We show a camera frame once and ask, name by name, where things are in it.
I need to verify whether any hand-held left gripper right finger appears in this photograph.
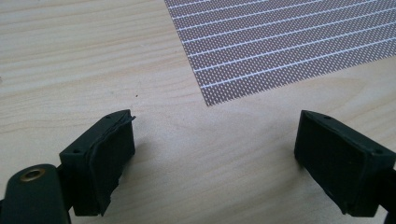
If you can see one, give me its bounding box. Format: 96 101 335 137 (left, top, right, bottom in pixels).
293 109 396 217

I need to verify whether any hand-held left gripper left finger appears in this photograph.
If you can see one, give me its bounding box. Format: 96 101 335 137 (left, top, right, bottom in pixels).
58 108 137 217

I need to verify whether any brown woven striped placemat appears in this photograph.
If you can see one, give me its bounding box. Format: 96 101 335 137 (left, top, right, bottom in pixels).
163 0 396 107

